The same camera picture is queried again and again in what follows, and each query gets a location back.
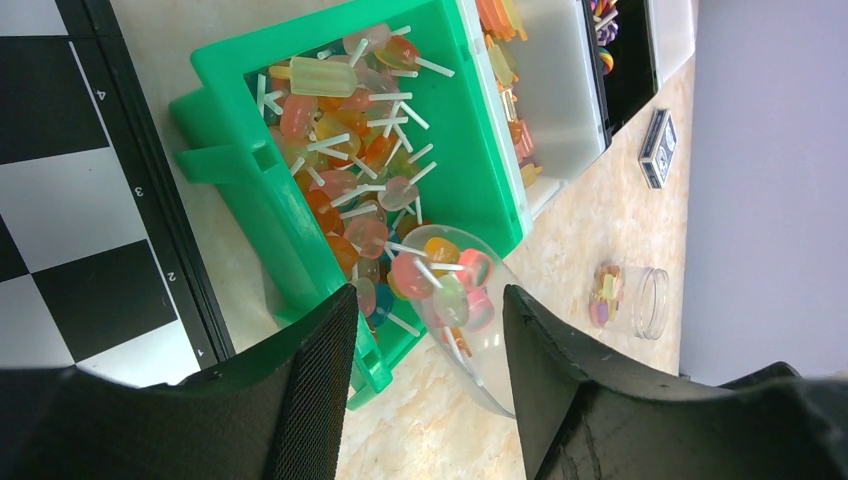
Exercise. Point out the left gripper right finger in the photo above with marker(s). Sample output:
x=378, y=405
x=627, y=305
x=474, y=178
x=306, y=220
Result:
x=587, y=411

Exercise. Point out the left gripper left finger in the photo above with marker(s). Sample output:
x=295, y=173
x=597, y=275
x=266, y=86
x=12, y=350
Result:
x=274, y=411

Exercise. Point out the clear plastic scoop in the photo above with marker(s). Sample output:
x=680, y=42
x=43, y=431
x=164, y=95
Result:
x=454, y=281

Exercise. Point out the green candy bin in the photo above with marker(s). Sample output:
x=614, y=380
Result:
x=330, y=137

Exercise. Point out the white bin orange candies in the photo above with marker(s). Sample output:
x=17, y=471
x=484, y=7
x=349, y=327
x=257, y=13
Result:
x=543, y=93

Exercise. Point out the white bin colourful candies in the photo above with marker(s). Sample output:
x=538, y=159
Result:
x=672, y=24

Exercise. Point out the clear plastic cup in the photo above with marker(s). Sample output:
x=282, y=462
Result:
x=630, y=300

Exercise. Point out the black grey chessboard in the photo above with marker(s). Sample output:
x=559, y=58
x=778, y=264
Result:
x=99, y=267

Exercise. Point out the blue playing card box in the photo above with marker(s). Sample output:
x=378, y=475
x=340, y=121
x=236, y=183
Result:
x=658, y=149

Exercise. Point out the black candy bin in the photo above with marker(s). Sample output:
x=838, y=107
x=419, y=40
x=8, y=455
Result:
x=622, y=40

